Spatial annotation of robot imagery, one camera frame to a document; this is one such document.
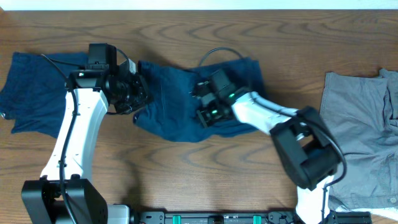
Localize grey button shirt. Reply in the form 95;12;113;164
320;69;397;220

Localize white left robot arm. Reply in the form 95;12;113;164
21;70;150;223

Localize folded navy blue garment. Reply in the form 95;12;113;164
0;51;90;139

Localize dark blue denim shorts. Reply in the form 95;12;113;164
133;57;267;142

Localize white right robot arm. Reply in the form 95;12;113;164
192;80;347;223

